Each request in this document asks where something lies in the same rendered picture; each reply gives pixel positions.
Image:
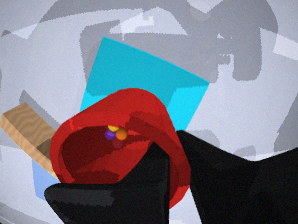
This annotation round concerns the tan wooden strip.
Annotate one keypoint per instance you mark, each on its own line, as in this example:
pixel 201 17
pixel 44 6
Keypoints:
pixel 31 133

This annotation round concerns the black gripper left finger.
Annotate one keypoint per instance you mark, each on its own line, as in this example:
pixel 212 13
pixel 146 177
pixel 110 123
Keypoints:
pixel 142 197

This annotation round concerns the orange marble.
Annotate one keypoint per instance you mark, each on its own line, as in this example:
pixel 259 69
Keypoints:
pixel 121 133

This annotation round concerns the purple marble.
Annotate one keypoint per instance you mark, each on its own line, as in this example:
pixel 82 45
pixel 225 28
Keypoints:
pixel 110 134

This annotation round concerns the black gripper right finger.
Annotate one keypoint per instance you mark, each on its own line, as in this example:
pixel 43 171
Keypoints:
pixel 224 186

